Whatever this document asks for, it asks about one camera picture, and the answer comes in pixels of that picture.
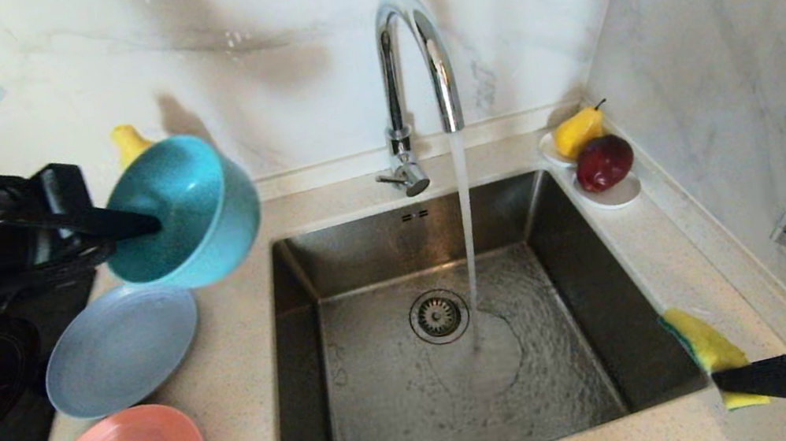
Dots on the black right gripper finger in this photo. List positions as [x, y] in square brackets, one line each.
[770, 377]

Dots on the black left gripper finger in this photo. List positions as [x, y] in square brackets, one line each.
[130, 223]

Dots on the yellow green sponge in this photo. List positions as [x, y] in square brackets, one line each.
[705, 344]

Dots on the dish soap bottle yellow cap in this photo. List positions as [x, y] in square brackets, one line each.
[128, 141]

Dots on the teal bowl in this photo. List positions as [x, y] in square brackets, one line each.
[217, 218]

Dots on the chrome gooseneck faucet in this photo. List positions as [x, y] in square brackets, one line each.
[390, 77]

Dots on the blue plate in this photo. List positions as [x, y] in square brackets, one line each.
[120, 354]

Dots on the small white fruit dish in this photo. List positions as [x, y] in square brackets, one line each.
[619, 197]

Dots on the dark red apple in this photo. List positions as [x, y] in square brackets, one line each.
[603, 164]

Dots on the yellow pear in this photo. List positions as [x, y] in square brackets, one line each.
[578, 132]

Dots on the round metal drain strainer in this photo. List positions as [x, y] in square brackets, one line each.
[439, 317]

